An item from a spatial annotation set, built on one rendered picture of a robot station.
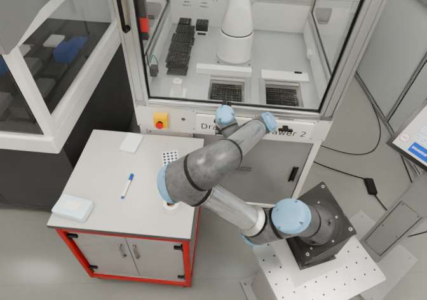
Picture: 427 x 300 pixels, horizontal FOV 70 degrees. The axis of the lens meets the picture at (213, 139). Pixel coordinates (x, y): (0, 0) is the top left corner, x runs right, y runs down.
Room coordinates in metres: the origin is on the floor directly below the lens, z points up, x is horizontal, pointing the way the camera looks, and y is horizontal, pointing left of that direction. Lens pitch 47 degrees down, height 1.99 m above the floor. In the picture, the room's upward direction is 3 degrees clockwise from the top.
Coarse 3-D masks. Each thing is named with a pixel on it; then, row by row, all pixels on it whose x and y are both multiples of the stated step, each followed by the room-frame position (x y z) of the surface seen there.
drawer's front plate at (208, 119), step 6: (198, 114) 1.15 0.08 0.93; (204, 114) 1.16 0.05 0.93; (210, 114) 1.16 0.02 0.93; (198, 120) 1.15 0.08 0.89; (204, 120) 1.15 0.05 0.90; (210, 120) 1.15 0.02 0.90; (240, 120) 1.14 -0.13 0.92; (246, 120) 1.14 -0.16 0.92; (198, 126) 1.15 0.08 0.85; (204, 126) 1.15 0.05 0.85; (210, 126) 1.14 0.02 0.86
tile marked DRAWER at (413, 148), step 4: (412, 144) 0.95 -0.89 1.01; (416, 144) 0.95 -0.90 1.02; (412, 148) 0.94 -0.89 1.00; (416, 148) 0.93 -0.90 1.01; (420, 148) 0.93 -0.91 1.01; (424, 148) 0.92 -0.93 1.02; (412, 152) 0.92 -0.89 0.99; (416, 152) 0.92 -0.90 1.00; (420, 152) 0.91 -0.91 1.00; (424, 152) 0.91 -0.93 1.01; (420, 156) 0.90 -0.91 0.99; (424, 156) 0.89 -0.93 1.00; (424, 160) 0.88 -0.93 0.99
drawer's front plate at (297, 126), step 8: (280, 120) 1.15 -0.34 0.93; (288, 128) 1.13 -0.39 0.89; (296, 128) 1.13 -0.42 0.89; (304, 128) 1.13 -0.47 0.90; (312, 128) 1.13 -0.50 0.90; (272, 136) 1.13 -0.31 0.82; (280, 136) 1.13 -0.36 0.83; (288, 136) 1.13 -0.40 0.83; (296, 136) 1.13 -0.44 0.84; (304, 136) 1.13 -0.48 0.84
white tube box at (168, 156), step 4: (164, 152) 1.00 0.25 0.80; (168, 152) 1.00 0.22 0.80; (172, 152) 1.00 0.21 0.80; (176, 152) 1.01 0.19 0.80; (164, 156) 0.98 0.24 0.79; (168, 156) 0.98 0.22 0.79; (172, 156) 0.99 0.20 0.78; (176, 156) 0.98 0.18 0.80; (164, 160) 0.96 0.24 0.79; (168, 160) 0.95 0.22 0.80; (172, 160) 0.95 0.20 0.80; (164, 164) 0.92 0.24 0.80
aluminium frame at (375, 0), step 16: (128, 0) 1.18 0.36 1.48; (368, 0) 1.14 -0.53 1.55; (384, 0) 1.14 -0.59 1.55; (128, 16) 1.18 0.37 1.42; (368, 16) 1.14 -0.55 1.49; (128, 32) 1.18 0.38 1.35; (352, 32) 1.15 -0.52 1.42; (368, 32) 1.15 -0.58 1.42; (128, 48) 1.18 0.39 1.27; (352, 48) 1.14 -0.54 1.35; (128, 64) 1.18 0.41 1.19; (144, 64) 1.19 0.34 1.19; (336, 64) 1.16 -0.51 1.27; (352, 64) 1.14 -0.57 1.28; (144, 80) 1.18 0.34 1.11; (336, 80) 1.14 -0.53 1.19; (144, 96) 1.18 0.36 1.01; (336, 96) 1.14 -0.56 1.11; (240, 112) 1.16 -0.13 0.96; (256, 112) 1.15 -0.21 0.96; (272, 112) 1.15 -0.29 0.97; (288, 112) 1.15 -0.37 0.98; (304, 112) 1.15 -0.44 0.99; (320, 112) 1.14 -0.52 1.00; (336, 112) 1.14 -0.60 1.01
